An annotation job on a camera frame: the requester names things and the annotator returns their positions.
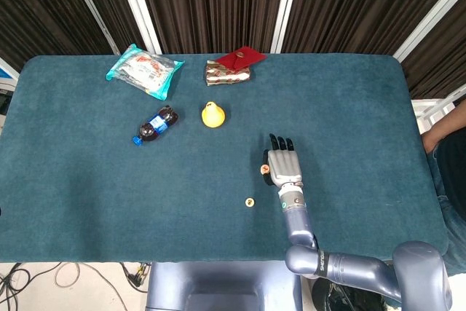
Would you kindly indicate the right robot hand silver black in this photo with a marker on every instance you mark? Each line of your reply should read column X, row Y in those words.
column 285, row 165

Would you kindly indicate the wooden token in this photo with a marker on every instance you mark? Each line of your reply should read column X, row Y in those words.
column 249, row 202
column 264, row 169

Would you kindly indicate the wooden token bottom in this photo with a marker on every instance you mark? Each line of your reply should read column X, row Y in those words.
column 249, row 202

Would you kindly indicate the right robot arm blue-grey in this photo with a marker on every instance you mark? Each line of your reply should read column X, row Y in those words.
column 298, row 220

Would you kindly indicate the person bare forearm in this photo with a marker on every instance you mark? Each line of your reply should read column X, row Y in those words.
column 444, row 127

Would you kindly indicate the yellow pear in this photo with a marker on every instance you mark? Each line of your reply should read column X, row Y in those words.
column 213, row 118

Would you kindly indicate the gold red snack wrapper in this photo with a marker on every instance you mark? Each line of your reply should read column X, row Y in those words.
column 225, row 78

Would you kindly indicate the red felt pouch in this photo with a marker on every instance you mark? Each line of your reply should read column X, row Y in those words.
column 247, row 58

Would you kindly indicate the cola bottle blue label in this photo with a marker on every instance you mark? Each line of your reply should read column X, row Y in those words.
column 156, row 125

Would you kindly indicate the blue-grey robot torso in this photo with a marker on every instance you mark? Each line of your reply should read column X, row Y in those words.
column 218, row 285

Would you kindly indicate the black trash bin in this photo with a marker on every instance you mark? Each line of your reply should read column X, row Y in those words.
column 322, row 298

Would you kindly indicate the white metal rack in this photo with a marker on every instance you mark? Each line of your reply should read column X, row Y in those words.
column 418, row 107

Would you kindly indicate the seated person in jeans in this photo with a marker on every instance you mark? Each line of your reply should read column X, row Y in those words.
column 453, row 180

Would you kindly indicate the teal clear snack package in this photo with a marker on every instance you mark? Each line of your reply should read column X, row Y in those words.
column 145, row 70

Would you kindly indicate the dark brown pleated curtain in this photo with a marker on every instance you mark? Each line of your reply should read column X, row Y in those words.
column 218, row 5

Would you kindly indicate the teal table cloth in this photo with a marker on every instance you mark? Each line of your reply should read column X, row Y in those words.
column 109, row 198

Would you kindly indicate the white board with blue edge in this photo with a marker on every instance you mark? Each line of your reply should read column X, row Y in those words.
column 7, row 74

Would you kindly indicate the white frame post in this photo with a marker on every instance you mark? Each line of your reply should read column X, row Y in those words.
column 429, row 19
column 138, row 8
column 285, row 8

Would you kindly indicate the thin grey frame post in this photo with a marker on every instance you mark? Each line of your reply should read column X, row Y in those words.
column 91, row 8

